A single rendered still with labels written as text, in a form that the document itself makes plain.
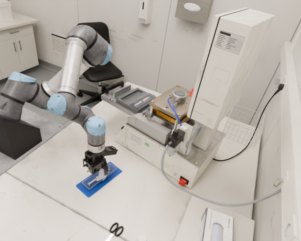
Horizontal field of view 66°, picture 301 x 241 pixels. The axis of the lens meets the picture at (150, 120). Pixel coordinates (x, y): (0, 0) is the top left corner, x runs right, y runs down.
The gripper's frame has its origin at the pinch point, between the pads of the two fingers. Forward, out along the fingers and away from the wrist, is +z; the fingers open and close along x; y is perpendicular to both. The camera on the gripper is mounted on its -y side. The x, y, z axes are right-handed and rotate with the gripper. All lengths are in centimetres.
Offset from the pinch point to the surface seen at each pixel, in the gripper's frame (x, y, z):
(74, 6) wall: -207, -140, -22
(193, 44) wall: -53, -177, -16
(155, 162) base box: 15.2, -26.2, -0.7
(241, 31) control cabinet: 35, -28, -77
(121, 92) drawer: -26, -40, -21
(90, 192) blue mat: 3.1, 8.9, 2.7
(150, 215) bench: 31.8, -1.8, 2.8
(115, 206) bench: 17.2, 5.9, 2.8
